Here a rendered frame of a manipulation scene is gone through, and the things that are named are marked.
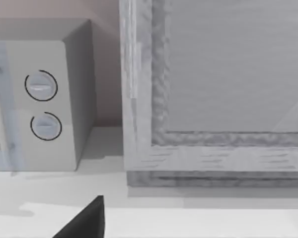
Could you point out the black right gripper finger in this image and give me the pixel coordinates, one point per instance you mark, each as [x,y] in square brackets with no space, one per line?
[89,220]

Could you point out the pale round microwave knob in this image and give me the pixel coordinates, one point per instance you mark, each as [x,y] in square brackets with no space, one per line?
[40,85]
[46,126]

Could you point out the pale microwave oven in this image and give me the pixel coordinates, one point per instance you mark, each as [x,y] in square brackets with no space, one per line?
[72,104]

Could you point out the grey wooden cabinet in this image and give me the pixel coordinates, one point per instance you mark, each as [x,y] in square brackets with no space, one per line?
[213,99]

